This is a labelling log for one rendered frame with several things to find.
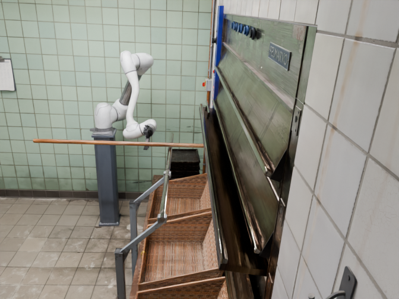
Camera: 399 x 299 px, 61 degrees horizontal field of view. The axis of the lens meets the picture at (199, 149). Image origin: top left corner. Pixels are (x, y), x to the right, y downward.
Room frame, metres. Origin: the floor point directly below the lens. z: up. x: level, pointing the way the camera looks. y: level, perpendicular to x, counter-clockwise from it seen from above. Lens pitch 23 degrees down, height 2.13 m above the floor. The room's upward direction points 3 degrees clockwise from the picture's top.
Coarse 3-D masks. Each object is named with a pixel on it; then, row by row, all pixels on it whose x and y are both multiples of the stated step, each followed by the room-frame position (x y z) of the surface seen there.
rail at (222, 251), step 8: (200, 104) 2.57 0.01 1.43; (208, 144) 1.74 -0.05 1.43; (208, 152) 1.62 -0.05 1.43; (208, 160) 1.52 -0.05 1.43; (208, 168) 1.45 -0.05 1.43; (216, 192) 1.22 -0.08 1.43; (216, 200) 1.15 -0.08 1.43; (216, 208) 1.09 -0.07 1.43; (216, 216) 1.04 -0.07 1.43; (216, 224) 1.00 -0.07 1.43; (224, 240) 0.91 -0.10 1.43; (224, 248) 0.87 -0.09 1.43; (224, 256) 0.83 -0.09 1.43
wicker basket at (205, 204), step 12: (180, 180) 2.56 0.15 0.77; (192, 180) 2.56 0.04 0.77; (156, 192) 2.55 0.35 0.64; (180, 192) 2.56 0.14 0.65; (192, 192) 2.56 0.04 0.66; (204, 192) 2.51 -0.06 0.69; (156, 204) 2.44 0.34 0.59; (168, 204) 2.46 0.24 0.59; (180, 204) 2.47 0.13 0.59; (192, 204) 2.48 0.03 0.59; (204, 204) 2.34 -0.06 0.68; (156, 216) 2.27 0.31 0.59; (168, 216) 2.01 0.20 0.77; (180, 216) 2.29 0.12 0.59; (180, 228) 2.13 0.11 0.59
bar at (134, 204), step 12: (168, 156) 2.14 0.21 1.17; (168, 168) 1.94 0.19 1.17; (168, 180) 1.79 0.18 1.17; (144, 192) 1.89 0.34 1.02; (132, 204) 1.87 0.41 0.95; (132, 216) 1.87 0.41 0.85; (132, 228) 1.87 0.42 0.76; (156, 228) 1.41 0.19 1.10; (132, 240) 1.42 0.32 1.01; (120, 252) 1.39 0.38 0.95; (132, 252) 1.86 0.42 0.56; (120, 264) 1.39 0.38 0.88; (132, 264) 1.86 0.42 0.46; (120, 276) 1.39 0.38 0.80; (132, 276) 1.86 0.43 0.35; (120, 288) 1.39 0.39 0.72
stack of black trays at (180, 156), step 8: (176, 152) 2.85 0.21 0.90; (184, 152) 2.85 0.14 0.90; (192, 152) 2.86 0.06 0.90; (176, 160) 2.68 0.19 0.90; (184, 160) 2.68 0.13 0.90; (192, 160) 2.69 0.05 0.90; (176, 168) 2.63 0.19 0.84; (184, 168) 2.64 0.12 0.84; (192, 168) 2.65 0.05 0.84; (176, 176) 2.63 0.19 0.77; (184, 176) 2.64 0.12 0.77; (184, 184) 2.65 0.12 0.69; (168, 192) 2.63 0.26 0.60
